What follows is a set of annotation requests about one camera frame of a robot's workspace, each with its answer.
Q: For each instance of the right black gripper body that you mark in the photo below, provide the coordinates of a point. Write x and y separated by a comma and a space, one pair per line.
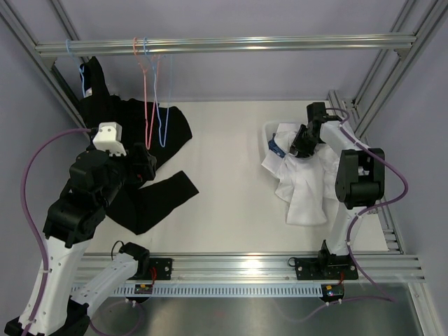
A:
303, 142

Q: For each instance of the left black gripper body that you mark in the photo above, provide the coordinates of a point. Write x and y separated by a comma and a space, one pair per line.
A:
122, 171

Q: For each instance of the blue plaid shirt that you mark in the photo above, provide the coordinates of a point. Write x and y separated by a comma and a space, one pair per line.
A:
279, 144

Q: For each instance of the white and black shirt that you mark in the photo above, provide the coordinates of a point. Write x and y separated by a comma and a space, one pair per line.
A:
305, 183

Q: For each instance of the pink wire hanger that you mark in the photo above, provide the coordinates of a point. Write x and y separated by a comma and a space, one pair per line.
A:
149, 113

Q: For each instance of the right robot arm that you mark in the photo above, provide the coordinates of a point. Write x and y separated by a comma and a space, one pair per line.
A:
359, 184

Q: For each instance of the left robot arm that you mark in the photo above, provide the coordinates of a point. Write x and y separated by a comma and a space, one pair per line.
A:
53, 308

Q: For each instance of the white plastic basket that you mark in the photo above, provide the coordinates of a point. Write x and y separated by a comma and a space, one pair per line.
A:
268, 129

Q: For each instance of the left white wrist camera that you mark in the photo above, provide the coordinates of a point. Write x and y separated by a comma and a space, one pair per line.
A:
108, 139

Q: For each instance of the right aluminium frame post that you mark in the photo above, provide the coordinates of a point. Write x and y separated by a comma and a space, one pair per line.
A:
402, 108

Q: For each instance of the aluminium frame post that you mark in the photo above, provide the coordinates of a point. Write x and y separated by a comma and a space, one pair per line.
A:
45, 68
402, 108

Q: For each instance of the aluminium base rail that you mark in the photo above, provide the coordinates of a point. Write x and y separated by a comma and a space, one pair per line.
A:
277, 267

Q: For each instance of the aluminium hanging rail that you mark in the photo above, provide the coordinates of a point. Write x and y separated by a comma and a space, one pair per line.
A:
225, 45

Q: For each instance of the white slotted cable duct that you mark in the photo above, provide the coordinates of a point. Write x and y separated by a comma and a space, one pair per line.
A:
217, 290

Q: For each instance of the left aluminium frame post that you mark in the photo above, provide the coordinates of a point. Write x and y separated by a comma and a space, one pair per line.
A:
45, 68

